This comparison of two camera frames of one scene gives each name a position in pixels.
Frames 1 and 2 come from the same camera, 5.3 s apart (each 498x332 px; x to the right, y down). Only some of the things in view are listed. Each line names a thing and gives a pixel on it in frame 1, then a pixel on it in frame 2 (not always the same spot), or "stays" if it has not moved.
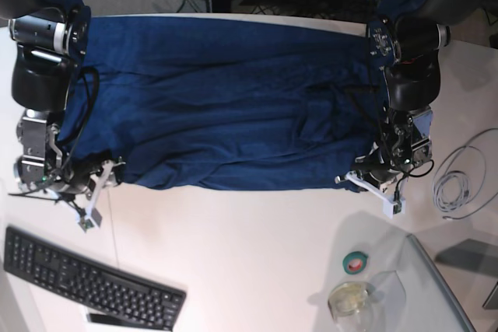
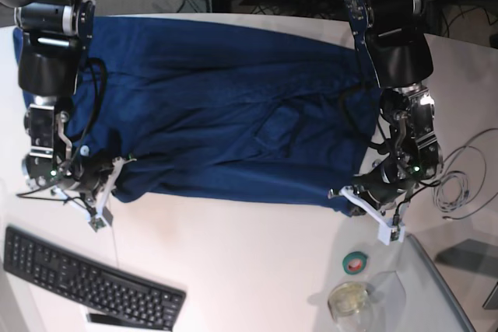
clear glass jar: x=348 y=303 stays
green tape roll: x=355 y=262 stays
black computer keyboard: x=99 y=292 stays
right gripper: x=377 y=166 to x=382 y=186
